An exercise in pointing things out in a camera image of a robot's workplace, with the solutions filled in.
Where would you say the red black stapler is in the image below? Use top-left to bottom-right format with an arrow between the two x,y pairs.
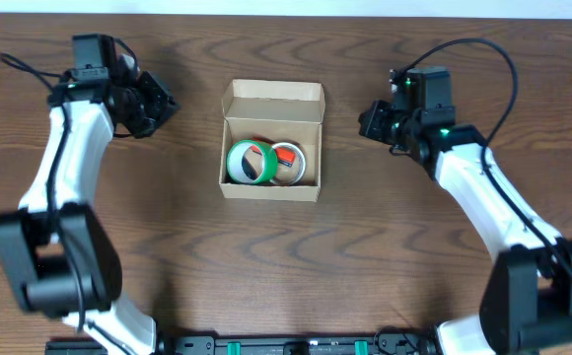
250,142 -> 296,169

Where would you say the open cardboard box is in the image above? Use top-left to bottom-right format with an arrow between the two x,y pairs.
219,79 -> 325,202

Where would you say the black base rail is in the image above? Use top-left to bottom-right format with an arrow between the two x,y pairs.
43,332 -> 445,355

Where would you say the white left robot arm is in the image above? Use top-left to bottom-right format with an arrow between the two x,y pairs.
0,72 -> 179,354

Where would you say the white tape roll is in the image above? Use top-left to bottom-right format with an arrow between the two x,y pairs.
270,142 -> 307,185

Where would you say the green tape roll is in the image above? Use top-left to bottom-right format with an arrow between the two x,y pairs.
226,140 -> 278,184

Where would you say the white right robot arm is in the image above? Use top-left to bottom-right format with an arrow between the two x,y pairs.
358,101 -> 572,354

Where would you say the yellow black correction tape dispenser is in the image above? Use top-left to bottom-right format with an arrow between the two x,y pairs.
242,158 -> 257,180

